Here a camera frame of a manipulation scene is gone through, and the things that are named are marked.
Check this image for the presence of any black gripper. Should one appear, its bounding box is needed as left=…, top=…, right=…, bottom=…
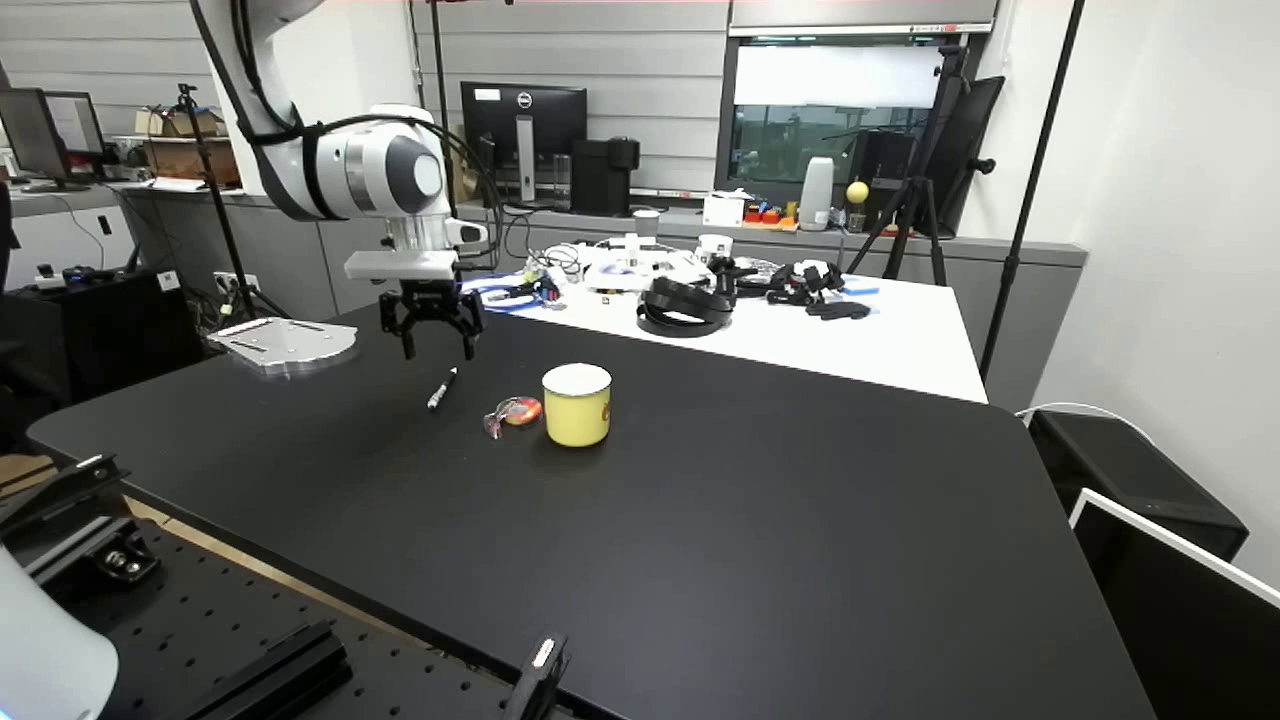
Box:
left=377, top=274, right=488, bottom=363

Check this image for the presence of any black and white marker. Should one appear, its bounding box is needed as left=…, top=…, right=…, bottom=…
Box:
left=424, top=363, right=464, bottom=414

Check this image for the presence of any yellow mug white inside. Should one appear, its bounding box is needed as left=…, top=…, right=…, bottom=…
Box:
left=534, top=359, right=619, bottom=451

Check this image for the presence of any blue cloth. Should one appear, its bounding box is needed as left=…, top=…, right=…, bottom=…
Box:
left=455, top=272, right=565, bottom=320

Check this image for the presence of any white electronics clutter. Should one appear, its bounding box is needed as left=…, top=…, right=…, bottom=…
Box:
left=542, top=236, right=735, bottom=294

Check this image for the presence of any black desktop box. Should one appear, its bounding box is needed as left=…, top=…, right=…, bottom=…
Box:
left=567, top=136, right=643, bottom=219

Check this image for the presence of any black computer monitor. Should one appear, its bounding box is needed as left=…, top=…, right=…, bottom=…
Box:
left=455, top=77, right=590, bottom=213

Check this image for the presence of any black coiled headset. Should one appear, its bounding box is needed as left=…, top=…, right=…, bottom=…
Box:
left=632, top=272, right=739, bottom=341

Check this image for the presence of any brown cardboard box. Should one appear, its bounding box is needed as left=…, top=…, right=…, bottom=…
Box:
left=130, top=132, right=244, bottom=191

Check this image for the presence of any small white box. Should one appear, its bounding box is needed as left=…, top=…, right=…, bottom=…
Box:
left=699, top=189, right=750, bottom=230

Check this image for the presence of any black cabinet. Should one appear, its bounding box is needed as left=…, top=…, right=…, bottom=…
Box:
left=36, top=263, right=210, bottom=404

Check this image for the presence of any black perforated breadboard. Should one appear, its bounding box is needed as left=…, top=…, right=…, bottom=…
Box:
left=0, top=511, right=590, bottom=720

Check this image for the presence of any thin black tripod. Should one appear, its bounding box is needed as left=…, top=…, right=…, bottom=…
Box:
left=165, top=79, right=263, bottom=322

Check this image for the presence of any black handheld controller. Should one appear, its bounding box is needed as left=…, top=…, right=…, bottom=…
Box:
left=764, top=257, right=875, bottom=329

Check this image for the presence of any white bottle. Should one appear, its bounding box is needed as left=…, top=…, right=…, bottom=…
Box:
left=795, top=152, right=839, bottom=230

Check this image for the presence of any white table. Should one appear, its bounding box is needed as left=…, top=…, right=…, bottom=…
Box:
left=455, top=257, right=991, bottom=409

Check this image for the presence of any large window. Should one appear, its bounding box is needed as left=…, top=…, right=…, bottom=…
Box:
left=717, top=23, right=1005, bottom=222

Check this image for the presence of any small grey monitor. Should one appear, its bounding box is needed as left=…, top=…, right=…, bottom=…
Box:
left=0, top=84, right=110, bottom=189

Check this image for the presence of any white rounded device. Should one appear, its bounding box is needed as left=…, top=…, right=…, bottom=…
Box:
left=0, top=545, right=124, bottom=720

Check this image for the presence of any large black tripod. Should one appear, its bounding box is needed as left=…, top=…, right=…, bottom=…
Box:
left=844, top=31, right=1007, bottom=293

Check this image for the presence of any black light stand pole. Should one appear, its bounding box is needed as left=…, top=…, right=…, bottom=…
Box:
left=975, top=0, right=1090, bottom=385

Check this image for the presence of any black stool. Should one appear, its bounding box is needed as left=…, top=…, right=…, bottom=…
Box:
left=1029, top=409, right=1254, bottom=565

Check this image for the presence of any white framed dark board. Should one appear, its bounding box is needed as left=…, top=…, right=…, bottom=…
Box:
left=1065, top=485, right=1280, bottom=720

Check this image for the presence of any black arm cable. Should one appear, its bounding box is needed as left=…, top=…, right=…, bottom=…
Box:
left=185, top=0, right=451, bottom=152

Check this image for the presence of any black aluminium rail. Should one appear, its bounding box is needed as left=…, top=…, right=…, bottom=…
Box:
left=0, top=451, right=156, bottom=592

